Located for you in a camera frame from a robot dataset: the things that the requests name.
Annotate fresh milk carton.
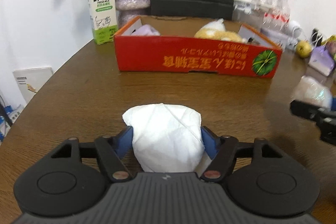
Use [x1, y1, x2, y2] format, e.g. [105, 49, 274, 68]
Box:
[88, 0, 118, 45]

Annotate green yellow apple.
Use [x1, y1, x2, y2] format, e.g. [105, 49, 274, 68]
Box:
[295, 40, 313, 59]

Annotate purple tissue pack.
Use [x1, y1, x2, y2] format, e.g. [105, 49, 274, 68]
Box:
[308, 46, 335, 77]

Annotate white tissue paper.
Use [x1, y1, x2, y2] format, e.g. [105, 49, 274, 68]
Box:
[122, 103, 205, 173]

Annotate orange cardboard box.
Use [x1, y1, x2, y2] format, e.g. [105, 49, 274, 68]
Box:
[114, 15, 282, 78]

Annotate corgi plush toy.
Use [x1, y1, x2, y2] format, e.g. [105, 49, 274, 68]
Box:
[194, 19, 247, 43]

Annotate white booklet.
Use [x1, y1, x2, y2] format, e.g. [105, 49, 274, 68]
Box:
[13, 67, 53, 104]

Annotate purple fluffy towel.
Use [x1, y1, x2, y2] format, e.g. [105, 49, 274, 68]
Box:
[131, 24, 161, 36]

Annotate blue leaflet stack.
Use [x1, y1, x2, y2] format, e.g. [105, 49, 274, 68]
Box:
[0, 97, 24, 143]

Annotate colourful snack packet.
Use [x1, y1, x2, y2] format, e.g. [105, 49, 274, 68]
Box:
[325, 35, 336, 61]

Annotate water bottle middle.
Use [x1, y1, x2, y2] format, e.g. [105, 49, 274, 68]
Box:
[265, 0, 278, 16]

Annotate water bottle right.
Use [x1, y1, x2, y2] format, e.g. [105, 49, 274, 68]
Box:
[276, 0, 290, 24]

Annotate white charger cables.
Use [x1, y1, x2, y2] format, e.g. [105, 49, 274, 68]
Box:
[287, 20, 329, 47]

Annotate clear plastic item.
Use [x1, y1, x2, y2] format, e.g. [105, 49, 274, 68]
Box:
[291, 76, 333, 110]

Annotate clear seed container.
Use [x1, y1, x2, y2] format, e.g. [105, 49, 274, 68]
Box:
[232, 0, 265, 31]

